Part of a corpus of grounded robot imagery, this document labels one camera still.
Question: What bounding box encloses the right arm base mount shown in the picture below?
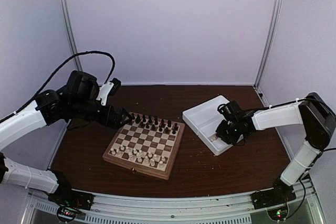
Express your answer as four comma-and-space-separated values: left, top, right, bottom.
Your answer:
251, 178, 296, 209

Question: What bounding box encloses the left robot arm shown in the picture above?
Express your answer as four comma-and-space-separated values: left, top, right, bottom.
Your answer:
1, 70, 132, 205

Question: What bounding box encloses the white plastic tray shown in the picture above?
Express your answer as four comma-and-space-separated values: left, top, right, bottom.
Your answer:
182, 95, 232, 156

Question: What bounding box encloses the right aluminium frame post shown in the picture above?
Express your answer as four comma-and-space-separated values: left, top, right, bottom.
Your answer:
254, 0, 283, 90

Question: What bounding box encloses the front aluminium rail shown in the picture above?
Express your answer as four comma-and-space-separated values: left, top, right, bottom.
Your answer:
23, 179, 321, 224

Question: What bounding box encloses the dark knight left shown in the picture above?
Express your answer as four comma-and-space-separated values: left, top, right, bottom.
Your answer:
136, 114, 141, 122

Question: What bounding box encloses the wooden chess board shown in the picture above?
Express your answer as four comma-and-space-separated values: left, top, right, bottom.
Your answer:
102, 113, 185, 180

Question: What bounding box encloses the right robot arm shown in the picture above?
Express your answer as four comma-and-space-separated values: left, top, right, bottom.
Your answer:
215, 92, 335, 204

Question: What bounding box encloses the white tall piece carried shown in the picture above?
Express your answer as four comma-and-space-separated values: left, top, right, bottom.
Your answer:
136, 150, 143, 164

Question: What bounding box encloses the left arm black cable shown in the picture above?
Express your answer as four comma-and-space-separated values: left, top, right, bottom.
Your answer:
0, 50, 116, 122

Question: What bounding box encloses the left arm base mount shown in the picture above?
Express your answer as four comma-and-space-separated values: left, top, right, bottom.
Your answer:
48, 171, 94, 210

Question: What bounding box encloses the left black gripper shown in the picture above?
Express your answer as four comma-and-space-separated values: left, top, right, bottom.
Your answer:
69, 98, 132, 129

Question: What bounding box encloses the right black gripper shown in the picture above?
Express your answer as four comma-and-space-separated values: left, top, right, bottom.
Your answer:
216, 120, 241, 145

